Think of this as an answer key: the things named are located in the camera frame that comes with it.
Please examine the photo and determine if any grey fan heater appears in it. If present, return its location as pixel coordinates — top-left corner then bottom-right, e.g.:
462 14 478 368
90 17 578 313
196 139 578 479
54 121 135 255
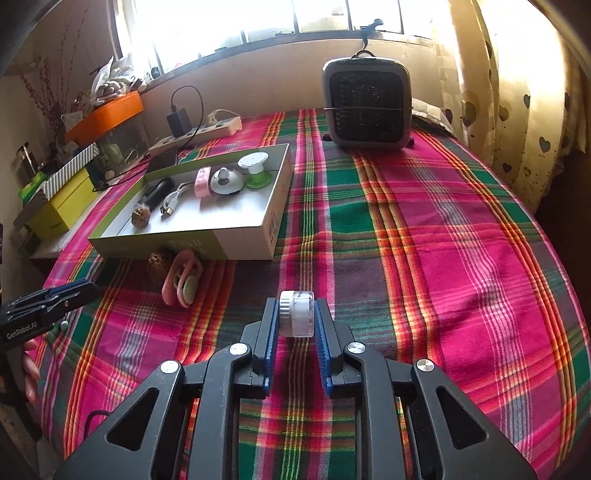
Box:
322 50 416 151

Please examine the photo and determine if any black bike light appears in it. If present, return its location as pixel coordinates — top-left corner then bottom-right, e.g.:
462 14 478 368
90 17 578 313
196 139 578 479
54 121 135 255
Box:
139 180 174 210

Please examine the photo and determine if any grey striped box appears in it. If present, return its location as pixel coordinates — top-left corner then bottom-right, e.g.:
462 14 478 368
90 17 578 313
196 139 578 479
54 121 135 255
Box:
44 142 100 190

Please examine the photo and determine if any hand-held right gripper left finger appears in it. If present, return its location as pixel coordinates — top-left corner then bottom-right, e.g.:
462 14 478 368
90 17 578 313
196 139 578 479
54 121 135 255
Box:
53 298 280 480

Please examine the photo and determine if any green tissue pack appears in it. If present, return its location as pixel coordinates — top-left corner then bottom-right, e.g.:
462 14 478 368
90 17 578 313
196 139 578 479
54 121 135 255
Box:
18 173 49 201

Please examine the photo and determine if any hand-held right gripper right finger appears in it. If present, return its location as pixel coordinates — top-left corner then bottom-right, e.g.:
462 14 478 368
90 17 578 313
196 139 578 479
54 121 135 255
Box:
314 298 539 480

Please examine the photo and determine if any pile of white plastic bags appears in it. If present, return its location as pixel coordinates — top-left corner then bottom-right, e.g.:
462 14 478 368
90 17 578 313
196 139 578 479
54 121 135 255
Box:
88 55 148 100

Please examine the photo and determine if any black window handle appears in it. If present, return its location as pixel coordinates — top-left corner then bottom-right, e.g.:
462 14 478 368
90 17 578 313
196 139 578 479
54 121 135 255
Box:
361 18 385 51

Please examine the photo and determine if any pink oval case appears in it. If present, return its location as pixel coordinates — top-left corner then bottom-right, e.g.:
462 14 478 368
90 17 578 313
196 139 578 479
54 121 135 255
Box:
161 250 204 308

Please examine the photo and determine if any clear plastic tank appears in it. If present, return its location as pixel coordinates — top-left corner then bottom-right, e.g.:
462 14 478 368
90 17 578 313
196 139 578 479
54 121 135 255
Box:
95 115 153 169

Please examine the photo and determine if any dark metal cup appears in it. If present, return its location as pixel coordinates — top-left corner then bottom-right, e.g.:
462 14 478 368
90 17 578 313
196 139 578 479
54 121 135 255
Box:
16 145 40 178

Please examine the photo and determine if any black charging cable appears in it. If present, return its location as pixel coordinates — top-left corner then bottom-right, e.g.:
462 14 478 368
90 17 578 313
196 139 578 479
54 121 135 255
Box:
171 85 204 151

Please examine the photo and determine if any white usb cable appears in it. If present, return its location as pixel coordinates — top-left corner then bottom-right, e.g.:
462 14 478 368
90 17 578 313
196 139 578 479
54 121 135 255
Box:
160 181 192 217

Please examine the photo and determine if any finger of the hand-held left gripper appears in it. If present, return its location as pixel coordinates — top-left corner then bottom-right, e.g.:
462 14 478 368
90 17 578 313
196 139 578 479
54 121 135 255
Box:
46 279 93 301
51 288 101 319

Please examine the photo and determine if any small white jar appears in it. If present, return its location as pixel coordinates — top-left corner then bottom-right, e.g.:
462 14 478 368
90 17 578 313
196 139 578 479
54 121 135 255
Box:
277 290 316 339

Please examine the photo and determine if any white dome gadget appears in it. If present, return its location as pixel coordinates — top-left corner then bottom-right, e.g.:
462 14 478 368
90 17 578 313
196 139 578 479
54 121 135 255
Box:
210 166 245 195

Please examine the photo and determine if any black charger adapter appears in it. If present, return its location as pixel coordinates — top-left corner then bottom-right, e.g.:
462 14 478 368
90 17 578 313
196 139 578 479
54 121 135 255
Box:
166 107 194 137

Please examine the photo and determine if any white plug with cable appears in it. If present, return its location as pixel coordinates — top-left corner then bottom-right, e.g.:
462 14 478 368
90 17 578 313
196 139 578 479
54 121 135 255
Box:
205 108 241 125

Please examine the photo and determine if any green white cardboard box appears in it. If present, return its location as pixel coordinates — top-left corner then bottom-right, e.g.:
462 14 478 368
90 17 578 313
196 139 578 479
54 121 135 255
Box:
88 143 293 260

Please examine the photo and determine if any plaid blanket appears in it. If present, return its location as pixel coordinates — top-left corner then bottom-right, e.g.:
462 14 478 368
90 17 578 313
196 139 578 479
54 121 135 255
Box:
39 108 580 480

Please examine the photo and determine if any black smartphone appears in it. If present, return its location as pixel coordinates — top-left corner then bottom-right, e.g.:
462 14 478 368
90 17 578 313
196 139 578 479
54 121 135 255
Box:
148 150 181 174

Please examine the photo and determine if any yellow box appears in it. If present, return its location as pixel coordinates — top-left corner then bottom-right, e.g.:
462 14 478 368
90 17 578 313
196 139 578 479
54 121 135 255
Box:
28 168 100 236

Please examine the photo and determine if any cream heart print curtain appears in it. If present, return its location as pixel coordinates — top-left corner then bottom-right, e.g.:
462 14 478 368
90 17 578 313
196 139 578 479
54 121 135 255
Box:
434 0 583 213

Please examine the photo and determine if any person's left hand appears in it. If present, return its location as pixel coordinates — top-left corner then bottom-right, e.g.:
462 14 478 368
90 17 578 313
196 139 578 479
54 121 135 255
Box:
22 339 43 406

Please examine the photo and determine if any orange box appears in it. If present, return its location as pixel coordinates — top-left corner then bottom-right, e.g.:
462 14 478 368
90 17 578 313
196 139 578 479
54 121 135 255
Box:
65 90 145 145

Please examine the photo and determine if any white power strip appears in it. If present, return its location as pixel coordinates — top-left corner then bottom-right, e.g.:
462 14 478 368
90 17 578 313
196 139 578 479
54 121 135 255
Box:
148 115 243 155

